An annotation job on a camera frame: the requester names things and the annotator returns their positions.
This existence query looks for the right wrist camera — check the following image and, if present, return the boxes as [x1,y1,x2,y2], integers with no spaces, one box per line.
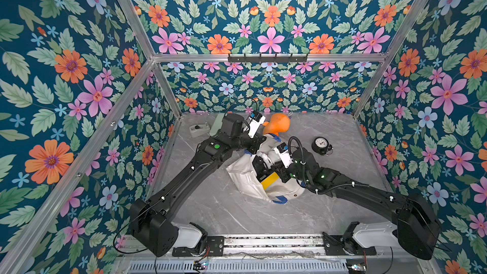
[275,142,293,168]

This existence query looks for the small black alarm clock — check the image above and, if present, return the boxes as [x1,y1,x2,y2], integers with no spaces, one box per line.
[311,136,334,156]

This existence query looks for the black hook rail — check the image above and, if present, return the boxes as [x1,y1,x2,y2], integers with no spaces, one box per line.
[227,53,308,64]

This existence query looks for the black yellow square clock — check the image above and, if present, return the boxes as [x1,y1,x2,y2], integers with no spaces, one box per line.
[252,156,283,190]

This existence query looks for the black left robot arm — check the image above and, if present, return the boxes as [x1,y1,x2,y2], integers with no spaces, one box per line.
[128,111,266,257]

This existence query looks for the orange plush whale toy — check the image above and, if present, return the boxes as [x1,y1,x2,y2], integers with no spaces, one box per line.
[263,113,290,136]

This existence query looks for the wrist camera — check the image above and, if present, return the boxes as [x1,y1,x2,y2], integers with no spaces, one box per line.
[275,142,293,168]
[247,110,266,138]

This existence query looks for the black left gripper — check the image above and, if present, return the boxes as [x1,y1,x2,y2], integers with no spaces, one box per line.
[226,127,267,155]

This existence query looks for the small white grey device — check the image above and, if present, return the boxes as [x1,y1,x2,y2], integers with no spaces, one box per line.
[189,123,211,138]

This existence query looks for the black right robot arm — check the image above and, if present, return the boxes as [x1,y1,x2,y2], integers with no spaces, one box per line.
[271,149,441,260]

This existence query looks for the white canvas tote bag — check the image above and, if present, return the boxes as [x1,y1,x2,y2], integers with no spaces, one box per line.
[226,134,304,204]

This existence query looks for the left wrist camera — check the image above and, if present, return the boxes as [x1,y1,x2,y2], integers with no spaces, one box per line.
[247,110,266,138]

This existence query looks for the mint green glasses case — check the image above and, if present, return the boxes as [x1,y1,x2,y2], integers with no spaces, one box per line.
[209,113,225,136]

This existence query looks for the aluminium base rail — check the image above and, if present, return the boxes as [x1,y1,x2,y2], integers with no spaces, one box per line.
[117,233,431,260]

